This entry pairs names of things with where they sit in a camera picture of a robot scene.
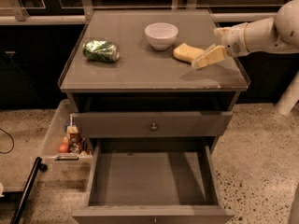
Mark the grey top drawer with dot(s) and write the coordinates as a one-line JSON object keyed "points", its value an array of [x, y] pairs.
{"points": [[137, 124]]}

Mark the grey open middle drawer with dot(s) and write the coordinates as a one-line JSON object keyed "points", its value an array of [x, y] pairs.
{"points": [[152, 181]]}

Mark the black pole stand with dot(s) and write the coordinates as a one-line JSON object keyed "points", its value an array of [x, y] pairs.
{"points": [[38, 166]]}

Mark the brass top drawer knob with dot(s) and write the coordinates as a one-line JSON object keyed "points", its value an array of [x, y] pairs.
{"points": [[153, 127]]}

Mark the orange fruit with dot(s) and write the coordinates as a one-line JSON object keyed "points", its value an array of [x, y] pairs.
{"points": [[63, 148]]}

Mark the white bowl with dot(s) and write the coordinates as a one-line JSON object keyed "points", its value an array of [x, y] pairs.
{"points": [[161, 35]]}

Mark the grey drawer cabinet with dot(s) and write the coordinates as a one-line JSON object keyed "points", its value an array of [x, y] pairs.
{"points": [[147, 80]]}

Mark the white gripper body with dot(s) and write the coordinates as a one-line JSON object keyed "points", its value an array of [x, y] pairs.
{"points": [[234, 40]]}

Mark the clear plastic storage bin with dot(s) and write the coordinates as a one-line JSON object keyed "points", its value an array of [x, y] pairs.
{"points": [[55, 136]]}

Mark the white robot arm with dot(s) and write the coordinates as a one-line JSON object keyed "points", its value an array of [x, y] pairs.
{"points": [[279, 35]]}

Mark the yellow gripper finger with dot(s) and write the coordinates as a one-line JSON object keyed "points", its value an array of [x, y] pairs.
{"points": [[213, 54], [221, 33]]}

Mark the brown snack bottle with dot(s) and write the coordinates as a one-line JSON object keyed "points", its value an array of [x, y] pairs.
{"points": [[74, 139]]}

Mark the crushed green soda can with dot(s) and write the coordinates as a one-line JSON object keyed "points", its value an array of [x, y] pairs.
{"points": [[101, 51]]}

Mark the metal railing frame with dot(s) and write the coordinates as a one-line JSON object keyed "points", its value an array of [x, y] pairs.
{"points": [[46, 12]]}

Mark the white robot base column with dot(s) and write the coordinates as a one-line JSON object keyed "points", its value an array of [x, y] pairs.
{"points": [[289, 98]]}

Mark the yellow sponge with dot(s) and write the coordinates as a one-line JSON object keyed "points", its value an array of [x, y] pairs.
{"points": [[186, 53]]}

